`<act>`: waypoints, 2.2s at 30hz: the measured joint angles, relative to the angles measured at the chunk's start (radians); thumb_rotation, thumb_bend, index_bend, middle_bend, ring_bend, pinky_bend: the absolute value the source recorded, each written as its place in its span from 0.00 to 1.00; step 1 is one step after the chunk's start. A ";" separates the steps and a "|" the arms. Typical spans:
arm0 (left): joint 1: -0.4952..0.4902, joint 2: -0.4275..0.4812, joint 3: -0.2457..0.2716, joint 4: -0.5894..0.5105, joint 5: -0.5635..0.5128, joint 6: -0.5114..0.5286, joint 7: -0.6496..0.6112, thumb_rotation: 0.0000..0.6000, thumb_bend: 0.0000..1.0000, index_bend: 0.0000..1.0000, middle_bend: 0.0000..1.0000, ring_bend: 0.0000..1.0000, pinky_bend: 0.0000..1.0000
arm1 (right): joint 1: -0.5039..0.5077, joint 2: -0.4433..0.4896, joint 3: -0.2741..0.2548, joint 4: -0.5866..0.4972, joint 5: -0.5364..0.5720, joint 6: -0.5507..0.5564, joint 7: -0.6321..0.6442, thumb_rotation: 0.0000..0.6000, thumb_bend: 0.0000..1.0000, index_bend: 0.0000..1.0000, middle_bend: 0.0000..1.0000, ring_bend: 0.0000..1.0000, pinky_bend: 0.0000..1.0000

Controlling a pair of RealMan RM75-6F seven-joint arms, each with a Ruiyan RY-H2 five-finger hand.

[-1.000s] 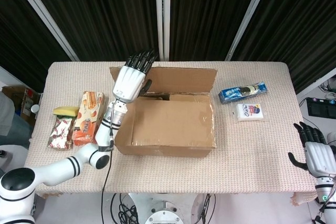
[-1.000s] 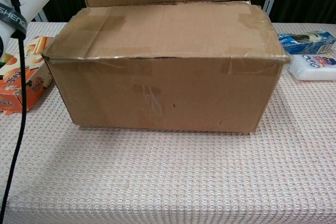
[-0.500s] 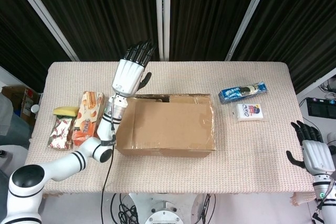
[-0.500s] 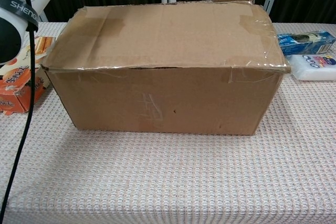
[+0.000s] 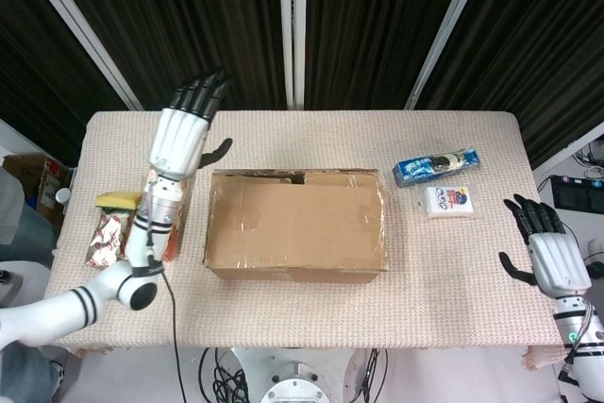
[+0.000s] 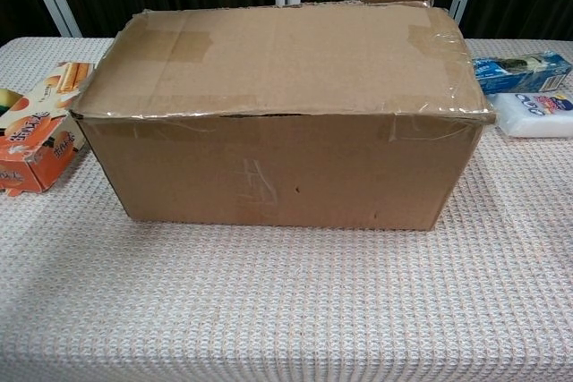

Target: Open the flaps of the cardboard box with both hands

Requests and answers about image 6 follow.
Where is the beige waffle tablecloth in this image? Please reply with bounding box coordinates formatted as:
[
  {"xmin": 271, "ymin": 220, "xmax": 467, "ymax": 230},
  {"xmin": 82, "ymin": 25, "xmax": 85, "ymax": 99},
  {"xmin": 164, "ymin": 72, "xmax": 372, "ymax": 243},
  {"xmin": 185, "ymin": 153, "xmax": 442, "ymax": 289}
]
[{"xmin": 0, "ymin": 37, "xmax": 573, "ymax": 382}]

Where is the orange biscuit box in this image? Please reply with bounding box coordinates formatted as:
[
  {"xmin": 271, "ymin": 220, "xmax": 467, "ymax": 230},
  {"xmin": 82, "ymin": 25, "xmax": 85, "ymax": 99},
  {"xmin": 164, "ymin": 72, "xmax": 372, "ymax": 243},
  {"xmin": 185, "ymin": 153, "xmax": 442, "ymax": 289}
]
[{"xmin": 0, "ymin": 62, "xmax": 98, "ymax": 198}]

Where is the white tissue pack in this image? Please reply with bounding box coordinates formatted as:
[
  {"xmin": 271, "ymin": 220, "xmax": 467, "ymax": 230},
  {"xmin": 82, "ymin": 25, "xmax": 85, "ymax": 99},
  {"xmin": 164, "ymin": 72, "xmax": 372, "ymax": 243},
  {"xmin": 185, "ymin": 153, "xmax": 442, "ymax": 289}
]
[{"xmin": 487, "ymin": 91, "xmax": 573, "ymax": 139}]

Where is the brown cardboard shipping box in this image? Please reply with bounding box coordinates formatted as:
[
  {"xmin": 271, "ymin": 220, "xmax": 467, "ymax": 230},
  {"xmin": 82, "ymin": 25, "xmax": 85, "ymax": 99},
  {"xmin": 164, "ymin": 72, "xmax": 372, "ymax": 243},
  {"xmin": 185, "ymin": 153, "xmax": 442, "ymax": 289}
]
[{"xmin": 71, "ymin": 0, "xmax": 498, "ymax": 232}]

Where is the blue Oreo cookie pack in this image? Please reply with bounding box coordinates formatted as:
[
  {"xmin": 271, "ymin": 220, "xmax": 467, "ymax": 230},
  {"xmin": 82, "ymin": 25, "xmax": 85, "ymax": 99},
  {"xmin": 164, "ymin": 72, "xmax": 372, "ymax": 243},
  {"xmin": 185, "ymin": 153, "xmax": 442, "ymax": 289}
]
[{"xmin": 473, "ymin": 53, "xmax": 573, "ymax": 96}]

